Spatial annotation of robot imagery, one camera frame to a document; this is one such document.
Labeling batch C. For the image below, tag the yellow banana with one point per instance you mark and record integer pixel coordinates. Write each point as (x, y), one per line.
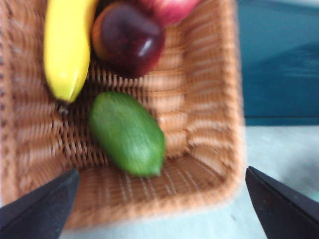
(67, 49)

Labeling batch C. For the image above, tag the red orange apple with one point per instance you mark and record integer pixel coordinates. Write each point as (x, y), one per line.
(169, 11)

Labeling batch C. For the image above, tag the brown wicker basket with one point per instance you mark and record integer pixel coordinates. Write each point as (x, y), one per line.
(199, 99)

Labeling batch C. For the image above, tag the dark red plum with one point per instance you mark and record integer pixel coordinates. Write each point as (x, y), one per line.
(127, 42)

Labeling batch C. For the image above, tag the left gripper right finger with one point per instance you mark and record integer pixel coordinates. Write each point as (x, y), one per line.
(286, 214)

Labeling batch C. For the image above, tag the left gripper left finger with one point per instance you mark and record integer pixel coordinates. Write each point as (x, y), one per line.
(37, 214)

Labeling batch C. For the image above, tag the green avocado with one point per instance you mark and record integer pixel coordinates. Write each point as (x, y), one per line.
(124, 134)

